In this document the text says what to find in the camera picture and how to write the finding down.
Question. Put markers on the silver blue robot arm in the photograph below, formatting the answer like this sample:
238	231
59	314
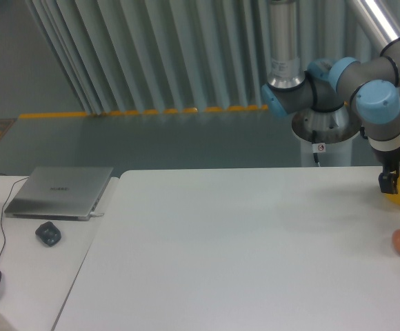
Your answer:
370	89

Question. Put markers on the white side table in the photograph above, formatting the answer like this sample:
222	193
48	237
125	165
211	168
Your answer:
36	279

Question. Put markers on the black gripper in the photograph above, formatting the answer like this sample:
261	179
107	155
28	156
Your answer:
390	161

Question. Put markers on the black earbuds case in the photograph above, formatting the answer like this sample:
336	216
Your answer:
48	233

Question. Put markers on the silver closed laptop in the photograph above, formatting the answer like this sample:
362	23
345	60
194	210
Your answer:
60	193

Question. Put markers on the pleated grey curtain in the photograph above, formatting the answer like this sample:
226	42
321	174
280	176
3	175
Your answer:
153	56

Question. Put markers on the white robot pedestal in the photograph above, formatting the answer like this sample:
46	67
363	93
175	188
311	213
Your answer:
326	137

